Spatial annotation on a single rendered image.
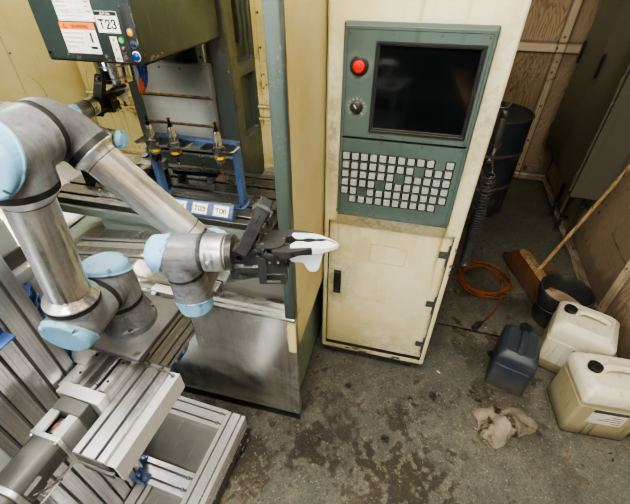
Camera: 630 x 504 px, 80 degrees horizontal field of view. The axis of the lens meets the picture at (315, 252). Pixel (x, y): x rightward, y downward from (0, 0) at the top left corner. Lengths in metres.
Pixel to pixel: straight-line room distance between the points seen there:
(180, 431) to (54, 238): 1.27
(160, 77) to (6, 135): 1.80
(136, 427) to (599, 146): 2.91
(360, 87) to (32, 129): 0.94
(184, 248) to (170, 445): 1.32
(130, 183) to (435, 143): 0.98
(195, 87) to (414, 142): 1.41
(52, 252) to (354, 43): 1.01
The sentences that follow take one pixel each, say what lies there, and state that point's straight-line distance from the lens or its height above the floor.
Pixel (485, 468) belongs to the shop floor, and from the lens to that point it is 2.17.
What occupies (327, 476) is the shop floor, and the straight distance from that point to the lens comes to 2.00.
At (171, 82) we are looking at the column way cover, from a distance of 2.47.
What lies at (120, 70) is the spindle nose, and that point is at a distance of 2.03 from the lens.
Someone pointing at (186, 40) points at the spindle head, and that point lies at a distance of 1.99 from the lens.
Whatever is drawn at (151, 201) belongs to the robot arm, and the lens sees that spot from 0.86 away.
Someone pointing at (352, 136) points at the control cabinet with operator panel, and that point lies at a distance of 1.42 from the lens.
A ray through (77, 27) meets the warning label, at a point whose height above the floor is 1.66.
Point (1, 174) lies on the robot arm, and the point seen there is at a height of 1.61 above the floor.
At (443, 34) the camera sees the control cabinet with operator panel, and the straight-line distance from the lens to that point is 1.32.
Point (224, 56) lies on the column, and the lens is 2.32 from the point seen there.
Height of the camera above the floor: 1.88
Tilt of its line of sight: 38 degrees down
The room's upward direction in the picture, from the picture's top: straight up
